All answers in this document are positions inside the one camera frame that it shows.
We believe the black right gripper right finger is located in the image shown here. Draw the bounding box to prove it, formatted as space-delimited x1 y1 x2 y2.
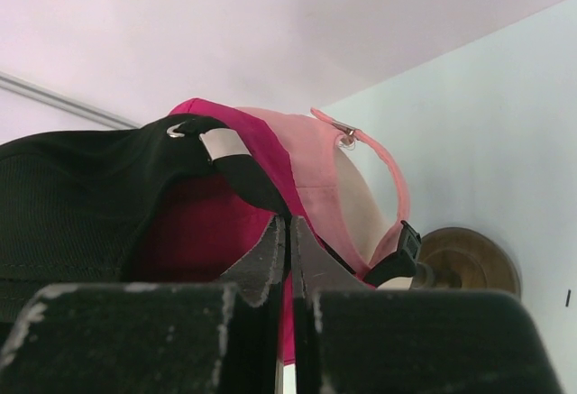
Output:
290 218 562 393

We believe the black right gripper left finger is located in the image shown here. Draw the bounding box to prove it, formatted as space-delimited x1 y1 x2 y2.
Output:
1 218 286 393

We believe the magenta mesh cap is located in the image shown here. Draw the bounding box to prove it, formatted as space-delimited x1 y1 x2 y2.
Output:
134 98 378 366

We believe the pink sport cap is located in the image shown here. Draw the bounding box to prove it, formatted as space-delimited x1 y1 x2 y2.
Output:
242 107 410 276

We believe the black cap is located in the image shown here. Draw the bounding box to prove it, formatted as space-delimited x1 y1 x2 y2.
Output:
1 115 289 324

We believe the wooden mannequin head stand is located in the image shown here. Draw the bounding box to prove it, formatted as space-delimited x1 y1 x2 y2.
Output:
333 148 522 298

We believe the left aluminium frame post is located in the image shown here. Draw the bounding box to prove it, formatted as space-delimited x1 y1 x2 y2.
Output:
1 72 141 130

